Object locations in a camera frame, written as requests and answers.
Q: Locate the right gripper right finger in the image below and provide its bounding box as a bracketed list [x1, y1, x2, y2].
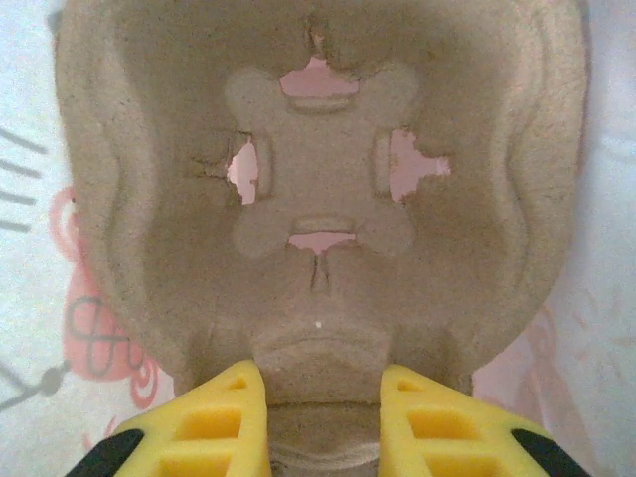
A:
[380, 364, 592, 477]

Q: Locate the red white paper gift bag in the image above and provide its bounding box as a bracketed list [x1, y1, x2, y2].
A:
[0, 0, 636, 477]

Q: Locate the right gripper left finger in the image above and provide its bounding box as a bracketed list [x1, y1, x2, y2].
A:
[64, 360, 272, 477]

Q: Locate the brown pulp cup carrier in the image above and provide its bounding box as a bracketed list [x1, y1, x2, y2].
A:
[52, 0, 597, 477]

